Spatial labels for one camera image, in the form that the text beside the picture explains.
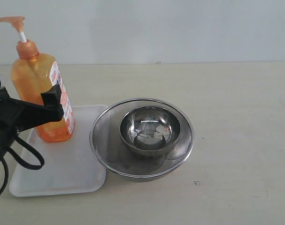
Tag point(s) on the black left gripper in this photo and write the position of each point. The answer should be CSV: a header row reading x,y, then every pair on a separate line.
x,y
23,115

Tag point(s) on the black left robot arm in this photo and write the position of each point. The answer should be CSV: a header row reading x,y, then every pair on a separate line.
x,y
8,138

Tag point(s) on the small stainless steel bowl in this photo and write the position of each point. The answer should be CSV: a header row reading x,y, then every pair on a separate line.
x,y
150,131

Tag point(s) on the white plastic tray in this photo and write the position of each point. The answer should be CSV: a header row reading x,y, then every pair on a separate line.
x,y
70,166

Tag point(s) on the steel mesh strainer basket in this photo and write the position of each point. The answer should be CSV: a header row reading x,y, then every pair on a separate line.
x,y
109,150

